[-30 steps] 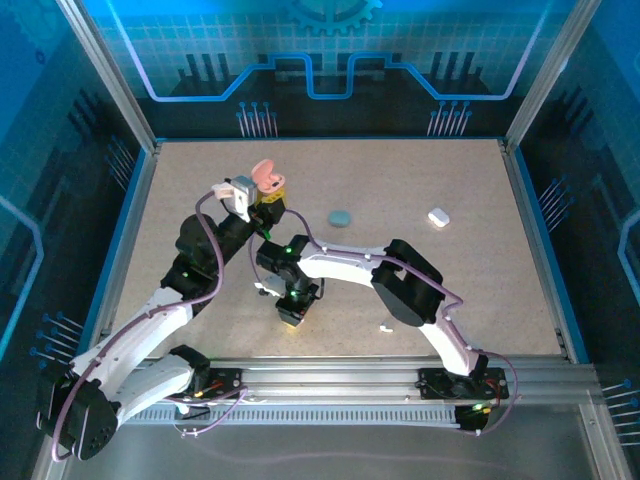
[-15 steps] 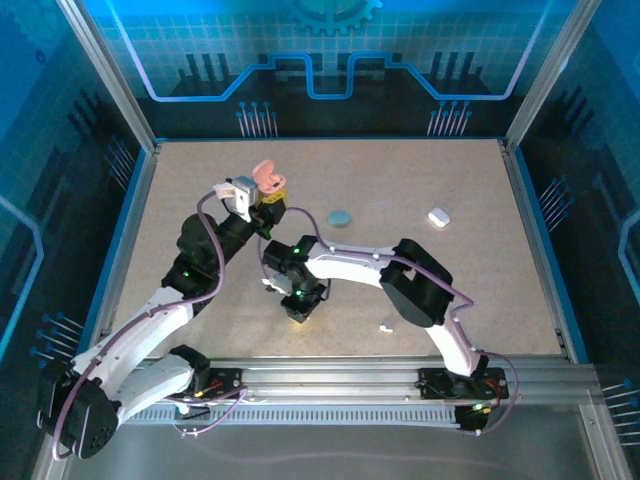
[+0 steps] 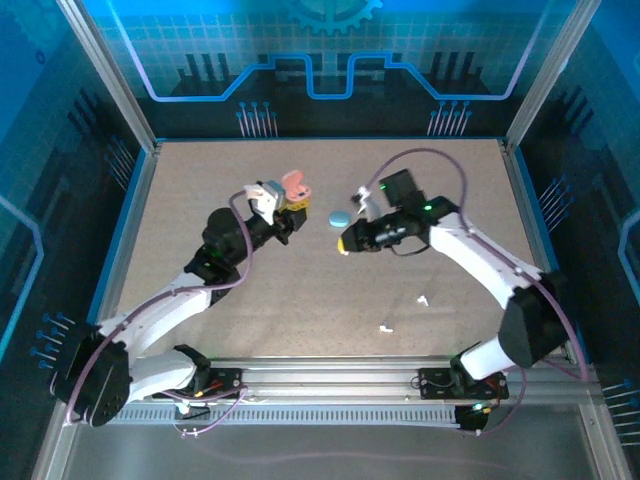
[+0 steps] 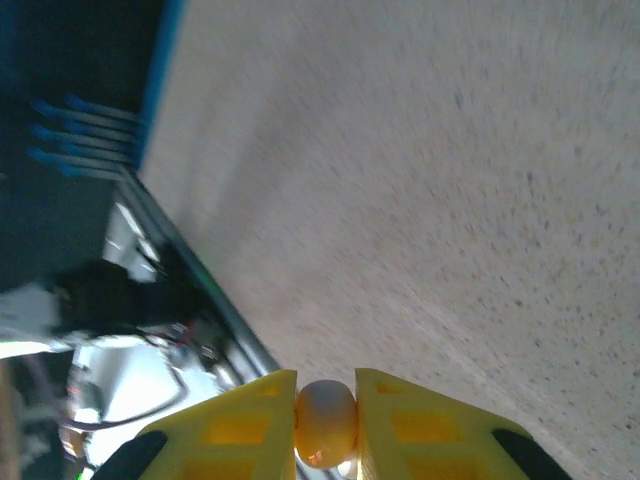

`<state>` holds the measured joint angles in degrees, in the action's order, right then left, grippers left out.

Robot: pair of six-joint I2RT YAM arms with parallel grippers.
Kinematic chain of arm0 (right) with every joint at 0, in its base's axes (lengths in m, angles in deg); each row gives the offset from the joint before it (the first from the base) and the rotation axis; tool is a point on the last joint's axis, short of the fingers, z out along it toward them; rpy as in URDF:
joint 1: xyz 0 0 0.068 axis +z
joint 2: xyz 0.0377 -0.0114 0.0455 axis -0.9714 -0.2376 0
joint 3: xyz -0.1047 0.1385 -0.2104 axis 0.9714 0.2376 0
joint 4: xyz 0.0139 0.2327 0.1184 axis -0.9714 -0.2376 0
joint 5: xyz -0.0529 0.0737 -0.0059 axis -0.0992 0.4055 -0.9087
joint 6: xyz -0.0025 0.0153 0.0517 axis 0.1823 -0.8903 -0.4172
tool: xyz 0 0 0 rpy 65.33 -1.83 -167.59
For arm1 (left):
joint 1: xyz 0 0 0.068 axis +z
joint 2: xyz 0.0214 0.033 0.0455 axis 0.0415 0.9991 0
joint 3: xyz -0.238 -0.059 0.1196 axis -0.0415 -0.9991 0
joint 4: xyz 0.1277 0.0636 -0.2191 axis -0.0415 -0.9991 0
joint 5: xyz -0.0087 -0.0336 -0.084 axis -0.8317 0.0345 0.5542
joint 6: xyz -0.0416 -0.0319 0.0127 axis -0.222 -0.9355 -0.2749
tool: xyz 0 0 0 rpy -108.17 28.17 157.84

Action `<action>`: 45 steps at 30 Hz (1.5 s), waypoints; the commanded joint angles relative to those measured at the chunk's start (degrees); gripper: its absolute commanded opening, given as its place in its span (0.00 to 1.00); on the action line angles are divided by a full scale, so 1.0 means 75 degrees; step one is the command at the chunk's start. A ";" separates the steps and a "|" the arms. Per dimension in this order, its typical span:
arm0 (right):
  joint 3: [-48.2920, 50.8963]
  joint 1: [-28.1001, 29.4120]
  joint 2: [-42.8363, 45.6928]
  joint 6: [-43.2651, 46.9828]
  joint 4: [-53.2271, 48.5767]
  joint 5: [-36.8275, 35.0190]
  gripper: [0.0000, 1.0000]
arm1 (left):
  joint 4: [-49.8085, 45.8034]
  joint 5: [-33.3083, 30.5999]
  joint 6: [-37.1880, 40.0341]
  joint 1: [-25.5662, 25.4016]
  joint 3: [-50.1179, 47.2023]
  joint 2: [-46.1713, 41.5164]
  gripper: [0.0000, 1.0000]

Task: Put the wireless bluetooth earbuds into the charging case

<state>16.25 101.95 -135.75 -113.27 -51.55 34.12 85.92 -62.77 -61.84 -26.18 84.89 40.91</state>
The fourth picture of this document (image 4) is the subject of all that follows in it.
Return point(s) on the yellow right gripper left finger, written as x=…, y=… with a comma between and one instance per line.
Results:
x=230, y=435

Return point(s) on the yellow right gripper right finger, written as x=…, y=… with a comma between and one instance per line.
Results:
x=425, y=435

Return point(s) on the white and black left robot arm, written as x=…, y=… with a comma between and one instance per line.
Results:
x=125, y=295

